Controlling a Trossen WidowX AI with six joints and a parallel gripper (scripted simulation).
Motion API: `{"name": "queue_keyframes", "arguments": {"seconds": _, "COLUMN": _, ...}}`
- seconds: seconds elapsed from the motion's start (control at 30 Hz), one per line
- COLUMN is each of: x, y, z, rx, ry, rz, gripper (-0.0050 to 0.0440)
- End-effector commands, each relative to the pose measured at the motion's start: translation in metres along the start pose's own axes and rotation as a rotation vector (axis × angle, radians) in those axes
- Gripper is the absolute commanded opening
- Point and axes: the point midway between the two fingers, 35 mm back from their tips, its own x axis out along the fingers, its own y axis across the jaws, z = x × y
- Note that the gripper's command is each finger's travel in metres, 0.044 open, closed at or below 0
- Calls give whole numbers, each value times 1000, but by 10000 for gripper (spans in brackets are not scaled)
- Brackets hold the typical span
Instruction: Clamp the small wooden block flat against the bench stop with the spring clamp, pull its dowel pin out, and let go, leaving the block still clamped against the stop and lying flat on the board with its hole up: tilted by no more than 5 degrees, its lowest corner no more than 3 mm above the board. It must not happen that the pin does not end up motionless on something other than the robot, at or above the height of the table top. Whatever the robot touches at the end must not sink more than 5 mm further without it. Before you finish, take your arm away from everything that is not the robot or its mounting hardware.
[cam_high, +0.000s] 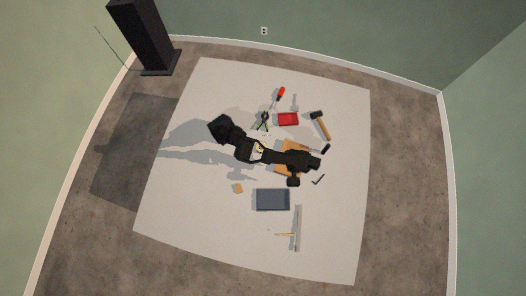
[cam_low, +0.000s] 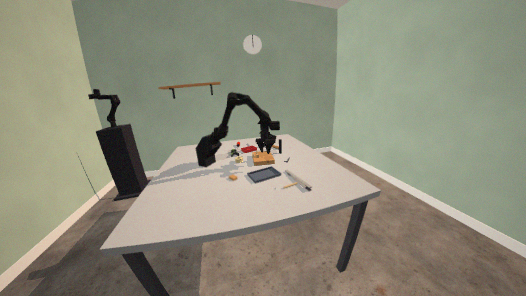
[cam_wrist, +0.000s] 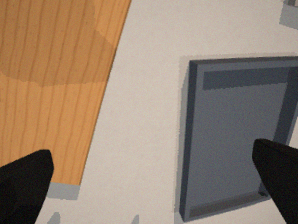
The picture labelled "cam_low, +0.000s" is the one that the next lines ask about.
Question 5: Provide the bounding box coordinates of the light wooden board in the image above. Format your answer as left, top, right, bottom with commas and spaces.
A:
252, 151, 275, 166

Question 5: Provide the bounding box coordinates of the red shallow tray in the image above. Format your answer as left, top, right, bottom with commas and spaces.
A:
241, 146, 257, 153

